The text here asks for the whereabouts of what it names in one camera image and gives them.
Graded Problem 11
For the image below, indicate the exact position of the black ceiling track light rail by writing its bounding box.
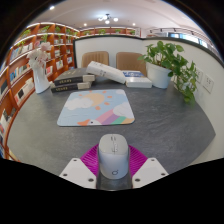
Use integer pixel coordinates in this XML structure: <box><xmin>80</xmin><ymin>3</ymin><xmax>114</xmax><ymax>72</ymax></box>
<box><xmin>148</xmin><ymin>27</ymin><xmax>201</xmax><ymax>36</ymax></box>

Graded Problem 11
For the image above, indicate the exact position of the tan upholstered chair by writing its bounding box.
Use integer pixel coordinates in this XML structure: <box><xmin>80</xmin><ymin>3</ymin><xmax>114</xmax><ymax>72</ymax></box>
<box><xmin>81</xmin><ymin>50</ymin><xmax>110</xmax><ymax>69</ymax></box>
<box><xmin>115</xmin><ymin>51</ymin><xmax>148</xmax><ymax>77</ymax></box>

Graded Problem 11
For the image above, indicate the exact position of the orange wooden bookshelf unit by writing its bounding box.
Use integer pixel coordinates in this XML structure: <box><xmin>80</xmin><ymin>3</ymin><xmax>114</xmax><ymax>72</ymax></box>
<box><xmin>0</xmin><ymin>22</ymin><xmax>142</xmax><ymax>161</ymax></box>

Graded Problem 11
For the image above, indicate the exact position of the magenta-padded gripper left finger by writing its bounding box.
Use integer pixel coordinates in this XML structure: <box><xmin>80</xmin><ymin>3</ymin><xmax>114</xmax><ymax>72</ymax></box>
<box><xmin>59</xmin><ymin>144</ymin><xmax>101</xmax><ymax>191</ymax></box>

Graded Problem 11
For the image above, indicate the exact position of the white computer mouse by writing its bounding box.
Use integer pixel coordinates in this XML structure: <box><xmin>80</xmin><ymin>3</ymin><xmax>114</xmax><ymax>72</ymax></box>
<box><xmin>97</xmin><ymin>133</ymin><xmax>130</xmax><ymax>180</ymax></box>

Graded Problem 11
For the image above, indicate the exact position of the pastel cloud print mouse pad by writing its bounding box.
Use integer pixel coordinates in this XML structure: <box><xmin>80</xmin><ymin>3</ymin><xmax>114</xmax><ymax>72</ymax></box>
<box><xmin>56</xmin><ymin>88</ymin><xmax>136</xmax><ymax>128</ymax></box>

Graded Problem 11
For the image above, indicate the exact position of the white vase with pink flowers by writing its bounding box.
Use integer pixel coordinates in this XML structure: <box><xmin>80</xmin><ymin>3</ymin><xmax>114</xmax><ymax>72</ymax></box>
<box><xmin>26</xmin><ymin>41</ymin><xmax>53</xmax><ymax>95</ymax></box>

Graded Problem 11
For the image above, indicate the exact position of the white wall socket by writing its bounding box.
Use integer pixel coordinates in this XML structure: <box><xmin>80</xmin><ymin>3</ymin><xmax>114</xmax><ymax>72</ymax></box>
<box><xmin>195</xmin><ymin>68</ymin><xmax>204</xmax><ymax>84</ymax></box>
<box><xmin>203</xmin><ymin>73</ymin><xmax>215</xmax><ymax>94</ymax></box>

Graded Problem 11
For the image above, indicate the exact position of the window with curtains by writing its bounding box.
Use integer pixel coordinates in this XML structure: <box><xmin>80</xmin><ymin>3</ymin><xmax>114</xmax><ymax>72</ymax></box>
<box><xmin>168</xmin><ymin>31</ymin><xmax>210</xmax><ymax>48</ymax></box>

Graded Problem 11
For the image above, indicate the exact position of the green plant in white pot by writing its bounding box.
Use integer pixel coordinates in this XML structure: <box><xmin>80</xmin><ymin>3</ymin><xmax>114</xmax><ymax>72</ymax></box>
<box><xmin>137</xmin><ymin>40</ymin><xmax>198</xmax><ymax>104</ymax></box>

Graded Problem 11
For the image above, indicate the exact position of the thin dark hardcover book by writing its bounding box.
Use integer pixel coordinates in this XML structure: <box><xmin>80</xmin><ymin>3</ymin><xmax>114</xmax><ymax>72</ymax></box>
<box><xmin>49</xmin><ymin>80</ymin><xmax>93</xmax><ymax>94</ymax></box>

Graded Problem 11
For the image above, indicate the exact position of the ceiling lamp with round bulbs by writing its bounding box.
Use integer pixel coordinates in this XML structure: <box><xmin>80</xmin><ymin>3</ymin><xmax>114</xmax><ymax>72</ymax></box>
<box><xmin>97</xmin><ymin>13</ymin><xmax>120</xmax><ymax>25</ymax></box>

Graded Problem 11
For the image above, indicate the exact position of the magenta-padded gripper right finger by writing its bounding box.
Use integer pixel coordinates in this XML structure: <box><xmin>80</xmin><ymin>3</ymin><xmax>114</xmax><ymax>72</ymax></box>
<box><xmin>128</xmin><ymin>144</ymin><xmax>170</xmax><ymax>190</ymax></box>

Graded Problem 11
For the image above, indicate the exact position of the blue and white book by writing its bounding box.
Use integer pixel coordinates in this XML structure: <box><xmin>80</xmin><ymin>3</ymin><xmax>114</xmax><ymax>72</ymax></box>
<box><xmin>121</xmin><ymin>69</ymin><xmax>153</xmax><ymax>89</ymax></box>

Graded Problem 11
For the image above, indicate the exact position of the thick white book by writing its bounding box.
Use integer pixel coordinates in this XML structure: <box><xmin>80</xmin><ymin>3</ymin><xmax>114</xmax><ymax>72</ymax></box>
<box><xmin>85</xmin><ymin>60</ymin><xmax>127</xmax><ymax>85</ymax></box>

